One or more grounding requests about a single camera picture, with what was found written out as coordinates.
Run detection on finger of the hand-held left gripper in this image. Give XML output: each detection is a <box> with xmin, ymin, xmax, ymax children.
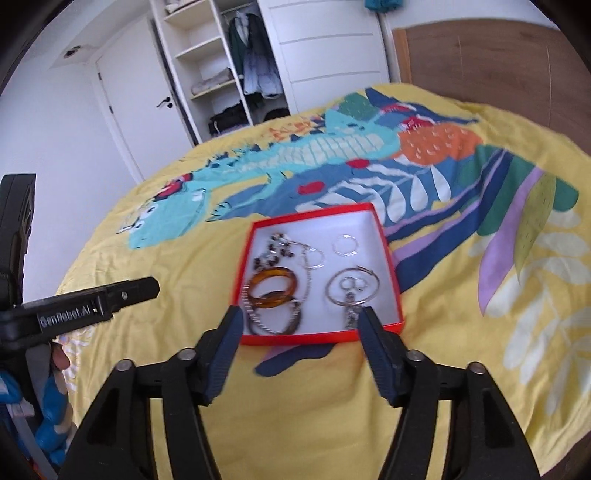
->
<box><xmin>95</xmin><ymin>276</ymin><xmax>161</xmax><ymax>320</ymax></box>

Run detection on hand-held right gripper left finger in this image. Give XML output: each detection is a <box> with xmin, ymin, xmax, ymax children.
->
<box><xmin>65</xmin><ymin>305</ymin><xmax>245</xmax><ymax>480</ymax></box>

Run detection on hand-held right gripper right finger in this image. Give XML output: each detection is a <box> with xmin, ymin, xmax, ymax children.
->
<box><xmin>358</xmin><ymin>307</ymin><xmax>541</xmax><ymax>480</ymax></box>

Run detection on amber translucent bangle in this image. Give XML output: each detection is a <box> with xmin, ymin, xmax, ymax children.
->
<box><xmin>248</xmin><ymin>266</ymin><xmax>300</xmax><ymax>311</ymax></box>

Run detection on red jewelry box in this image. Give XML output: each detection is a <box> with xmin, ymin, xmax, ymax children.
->
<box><xmin>229</xmin><ymin>203</ymin><xmax>404</xmax><ymax>346</ymax></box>

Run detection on large thin silver bangle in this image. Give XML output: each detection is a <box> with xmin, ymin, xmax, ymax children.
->
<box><xmin>325</xmin><ymin>265</ymin><xmax>382</xmax><ymax>306</ymax></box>

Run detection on dark brown bangle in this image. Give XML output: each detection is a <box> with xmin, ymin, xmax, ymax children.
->
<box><xmin>247</xmin><ymin>298</ymin><xmax>305</xmax><ymax>337</ymax></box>

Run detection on yellow printed blanket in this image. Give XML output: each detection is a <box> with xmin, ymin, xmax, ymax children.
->
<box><xmin>55</xmin><ymin>83</ymin><xmax>591</xmax><ymax>480</ymax></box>

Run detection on person's blue and white garment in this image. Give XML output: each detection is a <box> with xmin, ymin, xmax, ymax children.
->
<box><xmin>0</xmin><ymin>369</ymin><xmax>75</xmax><ymax>480</ymax></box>

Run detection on white door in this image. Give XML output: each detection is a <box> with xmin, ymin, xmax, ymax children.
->
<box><xmin>95</xmin><ymin>28</ymin><xmax>200</xmax><ymax>184</ymax></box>

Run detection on dark folded clothes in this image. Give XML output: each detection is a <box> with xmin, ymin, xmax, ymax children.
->
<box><xmin>208</xmin><ymin>104</ymin><xmax>290</xmax><ymax>137</ymax></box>

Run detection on light folded clothes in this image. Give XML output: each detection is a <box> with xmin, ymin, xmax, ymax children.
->
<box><xmin>190</xmin><ymin>68</ymin><xmax>236</xmax><ymax>96</ymax></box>

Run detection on hanging clothes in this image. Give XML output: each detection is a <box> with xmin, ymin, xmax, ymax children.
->
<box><xmin>227</xmin><ymin>11</ymin><xmax>283</xmax><ymax>99</ymax></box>

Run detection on white wardrobe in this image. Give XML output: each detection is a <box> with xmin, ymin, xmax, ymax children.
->
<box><xmin>150</xmin><ymin>0</ymin><xmax>393</xmax><ymax>145</ymax></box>

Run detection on wooden headboard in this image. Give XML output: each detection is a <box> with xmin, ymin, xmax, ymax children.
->
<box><xmin>392</xmin><ymin>18</ymin><xmax>591</xmax><ymax>154</ymax></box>

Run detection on silver keychain pendant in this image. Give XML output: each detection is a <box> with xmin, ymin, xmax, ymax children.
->
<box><xmin>342</xmin><ymin>291</ymin><xmax>366</xmax><ymax>331</ymax></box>

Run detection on silver beaded bracelet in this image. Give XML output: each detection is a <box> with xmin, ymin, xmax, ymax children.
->
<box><xmin>241</xmin><ymin>284</ymin><xmax>282</xmax><ymax>337</ymax></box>

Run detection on thin silver chain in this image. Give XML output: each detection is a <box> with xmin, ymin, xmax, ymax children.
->
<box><xmin>298</xmin><ymin>242</ymin><xmax>317</xmax><ymax>301</ymax></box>

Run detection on black and white bead necklace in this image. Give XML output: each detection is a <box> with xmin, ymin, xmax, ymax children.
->
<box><xmin>253</xmin><ymin>232</ymin><xmax>298</xmax><ymax>273</ymax></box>

